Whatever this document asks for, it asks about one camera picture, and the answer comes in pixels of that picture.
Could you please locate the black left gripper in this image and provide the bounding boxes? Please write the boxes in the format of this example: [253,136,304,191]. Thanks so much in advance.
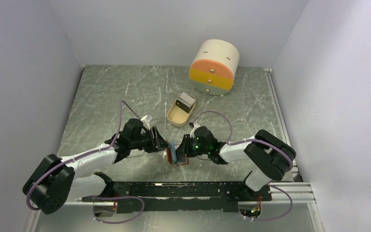
[130,126,171,153]

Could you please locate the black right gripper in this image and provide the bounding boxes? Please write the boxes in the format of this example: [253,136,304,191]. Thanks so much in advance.
[173,134,210,158]

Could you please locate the brown leather card holder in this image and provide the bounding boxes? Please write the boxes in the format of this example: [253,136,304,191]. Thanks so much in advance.
[165,141,189,166]

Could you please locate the beige oval card tray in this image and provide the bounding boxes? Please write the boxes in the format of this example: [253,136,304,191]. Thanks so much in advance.
[167,96,196,127]

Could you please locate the stack of credit cards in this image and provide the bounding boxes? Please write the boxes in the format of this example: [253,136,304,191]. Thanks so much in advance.
[175,92,196,113]

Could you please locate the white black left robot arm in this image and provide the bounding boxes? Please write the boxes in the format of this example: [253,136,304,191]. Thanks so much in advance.
[22,118,170,215]

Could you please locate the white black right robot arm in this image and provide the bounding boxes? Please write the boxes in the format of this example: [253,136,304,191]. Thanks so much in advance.
[167,126,297,200]

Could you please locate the round mini drawer cabinet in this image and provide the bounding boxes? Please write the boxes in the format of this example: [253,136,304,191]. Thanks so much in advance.
[189,39,240,96]

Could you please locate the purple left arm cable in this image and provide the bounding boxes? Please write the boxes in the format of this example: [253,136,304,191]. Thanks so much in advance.
[26,100,148,212]

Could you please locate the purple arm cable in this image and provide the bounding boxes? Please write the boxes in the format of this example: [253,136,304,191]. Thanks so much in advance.
[26,100,148,212]
[190,110,294,222]

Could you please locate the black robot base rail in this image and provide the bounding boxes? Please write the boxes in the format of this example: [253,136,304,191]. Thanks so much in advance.
[83,181,272,214]

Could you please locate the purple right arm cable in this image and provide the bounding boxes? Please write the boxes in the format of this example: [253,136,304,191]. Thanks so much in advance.
[190,110,294,222]

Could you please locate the aluminium frame rail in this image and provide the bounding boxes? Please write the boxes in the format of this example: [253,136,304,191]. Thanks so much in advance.
[264,68,325,232]

